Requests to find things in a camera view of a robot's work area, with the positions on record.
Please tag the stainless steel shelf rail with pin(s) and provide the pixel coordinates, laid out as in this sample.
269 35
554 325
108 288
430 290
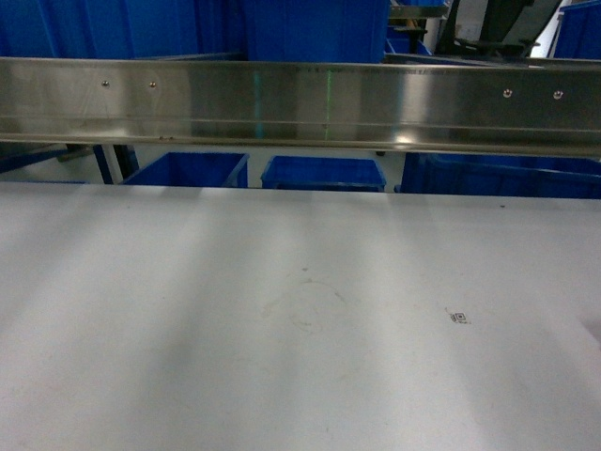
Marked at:
409 103

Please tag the blue bin below left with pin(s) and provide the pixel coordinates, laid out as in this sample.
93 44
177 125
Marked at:
194 169

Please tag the large blue bin upper shelf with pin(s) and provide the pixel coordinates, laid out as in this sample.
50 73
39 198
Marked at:
316 31

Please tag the blue bin below right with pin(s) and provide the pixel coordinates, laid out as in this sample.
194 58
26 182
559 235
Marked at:
497 175

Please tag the blue bin below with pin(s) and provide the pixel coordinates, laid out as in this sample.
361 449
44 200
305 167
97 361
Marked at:
497 175
194 169

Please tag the printed tag on table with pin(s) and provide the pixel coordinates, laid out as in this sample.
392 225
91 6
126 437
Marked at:
456 316

